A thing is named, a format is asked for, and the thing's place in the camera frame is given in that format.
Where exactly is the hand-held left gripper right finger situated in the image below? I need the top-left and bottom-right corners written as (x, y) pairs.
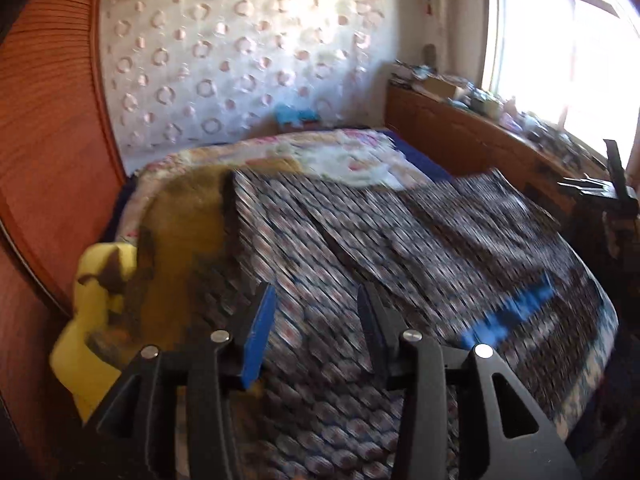
top-left (356, 282), bottom-right (583, 480)

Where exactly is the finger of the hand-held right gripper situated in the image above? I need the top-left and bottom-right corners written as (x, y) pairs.
top-left (556, 176), bottom-right (618, 197)
top-left (602, 139), bottom-right (628, 201)

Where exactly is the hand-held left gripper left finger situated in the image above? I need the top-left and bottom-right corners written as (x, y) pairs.
top-left (82, 281), bottom-right (277, 480)

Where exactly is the navy circle-patterned garment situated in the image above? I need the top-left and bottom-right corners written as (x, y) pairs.
top-left (220, 167), bottom-right (618, 480)

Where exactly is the wooden framed window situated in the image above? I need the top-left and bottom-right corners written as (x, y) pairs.
top-left (482, 0), bottom-right (640, 171)

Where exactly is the long wooden low cabinet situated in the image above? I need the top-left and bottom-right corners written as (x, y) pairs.
top-left (385, 82), bottom-right (611, 226)

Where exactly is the golden brown cloth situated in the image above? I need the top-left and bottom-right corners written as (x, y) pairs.
top-left (125, 157), bottom-right (301, 361)

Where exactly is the dark blue bed sheet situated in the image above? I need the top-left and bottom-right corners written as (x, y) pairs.
top-left (380, 129), bottom-right (453, 181)

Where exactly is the cardboard box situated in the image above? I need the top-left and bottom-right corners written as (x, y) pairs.
top-left (424, 75), bottom-right (466, 101)

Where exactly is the yellow plush toy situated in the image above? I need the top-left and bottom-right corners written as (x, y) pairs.
top-left (50, 242), bottom-right (143, 423)

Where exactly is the floral quilt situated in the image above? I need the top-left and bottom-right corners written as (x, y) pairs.
top-left (122, 127), bottom-right (441, 241)

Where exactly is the pile of papers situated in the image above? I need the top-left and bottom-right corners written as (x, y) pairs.
top-left (390, 60), bottom-right (431, 88)

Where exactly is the teal box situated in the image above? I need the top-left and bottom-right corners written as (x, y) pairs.
top-left (274, 104), bottom-right (323, 128)

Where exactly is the circle-patterned sheer wall curtain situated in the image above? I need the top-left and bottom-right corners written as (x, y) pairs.
top-left (102, 0), bottom-right (401, 153)

